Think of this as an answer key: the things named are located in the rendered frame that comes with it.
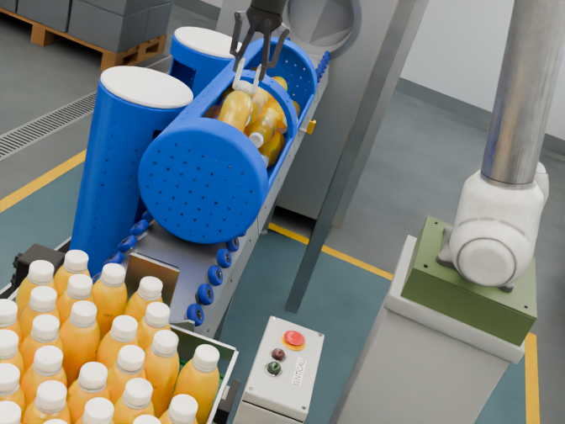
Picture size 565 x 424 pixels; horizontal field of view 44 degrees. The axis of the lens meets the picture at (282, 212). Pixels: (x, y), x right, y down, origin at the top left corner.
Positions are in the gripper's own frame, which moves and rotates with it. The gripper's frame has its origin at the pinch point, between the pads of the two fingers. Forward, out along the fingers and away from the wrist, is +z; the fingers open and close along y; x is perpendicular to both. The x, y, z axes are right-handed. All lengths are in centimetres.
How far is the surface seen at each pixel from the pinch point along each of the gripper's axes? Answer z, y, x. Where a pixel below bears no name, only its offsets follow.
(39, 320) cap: 21, 9, 78
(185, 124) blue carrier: 7.7, 7.3, 20.8
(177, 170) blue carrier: 17.6, 6.0, 23.1
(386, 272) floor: 127, -74, -161
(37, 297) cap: 21, 12, 74
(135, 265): 27, 4, 49
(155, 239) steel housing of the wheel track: 36.7, 7.2, 22.5
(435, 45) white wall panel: 72, -84, -471
